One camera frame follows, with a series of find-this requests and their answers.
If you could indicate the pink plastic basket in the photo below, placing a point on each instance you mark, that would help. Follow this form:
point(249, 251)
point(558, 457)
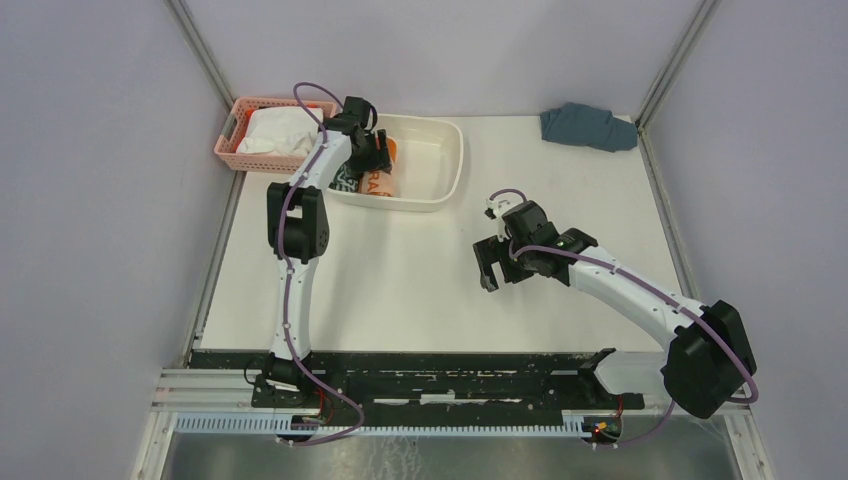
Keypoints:
point(235, 128)

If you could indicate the aluminium frame post right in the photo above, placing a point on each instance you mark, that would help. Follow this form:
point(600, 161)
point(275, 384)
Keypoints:
point(670, 71)

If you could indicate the aluminium frame post left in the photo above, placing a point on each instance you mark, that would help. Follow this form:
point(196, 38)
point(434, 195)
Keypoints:
point(202, 52)

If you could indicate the orange and cream cloth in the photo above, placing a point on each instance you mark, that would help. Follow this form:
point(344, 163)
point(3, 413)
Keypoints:
point(379, 182)

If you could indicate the aluminium frame post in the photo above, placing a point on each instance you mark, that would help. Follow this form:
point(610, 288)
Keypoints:
point(670, 71)
point(202, 52)

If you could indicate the green white striped towel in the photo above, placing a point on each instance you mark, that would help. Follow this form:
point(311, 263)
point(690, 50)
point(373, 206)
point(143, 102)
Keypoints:
point(347, 179)

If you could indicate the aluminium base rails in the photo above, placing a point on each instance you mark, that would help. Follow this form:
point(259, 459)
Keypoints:
point(228, 391)

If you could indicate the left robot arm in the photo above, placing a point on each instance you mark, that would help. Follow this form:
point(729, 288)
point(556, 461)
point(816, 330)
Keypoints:
point(299, 233)

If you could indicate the white plastic tub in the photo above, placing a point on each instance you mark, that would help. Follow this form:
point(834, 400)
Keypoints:
point(430, 156)

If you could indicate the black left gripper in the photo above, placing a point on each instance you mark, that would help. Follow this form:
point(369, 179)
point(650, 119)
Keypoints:
point(378, 158)

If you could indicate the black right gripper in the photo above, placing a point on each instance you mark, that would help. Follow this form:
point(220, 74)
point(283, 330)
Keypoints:
point(491, 250)

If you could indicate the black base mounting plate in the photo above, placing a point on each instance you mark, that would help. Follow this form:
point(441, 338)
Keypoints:
point(349, 383)

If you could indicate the white cloth in basket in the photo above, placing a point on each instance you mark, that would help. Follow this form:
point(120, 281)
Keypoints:
point(288, 131)

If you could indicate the blue-grey folded cloth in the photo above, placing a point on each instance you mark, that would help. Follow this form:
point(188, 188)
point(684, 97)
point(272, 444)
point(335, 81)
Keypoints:
point(575, 124)

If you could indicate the white slotted cable duct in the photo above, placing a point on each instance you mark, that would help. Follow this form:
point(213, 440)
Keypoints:
point(280, 424)

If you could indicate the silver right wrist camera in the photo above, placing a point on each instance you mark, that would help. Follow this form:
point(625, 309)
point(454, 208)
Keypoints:
point(497, 207)

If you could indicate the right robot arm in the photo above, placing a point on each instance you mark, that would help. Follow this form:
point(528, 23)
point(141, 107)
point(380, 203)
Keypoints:
point(705, 361)

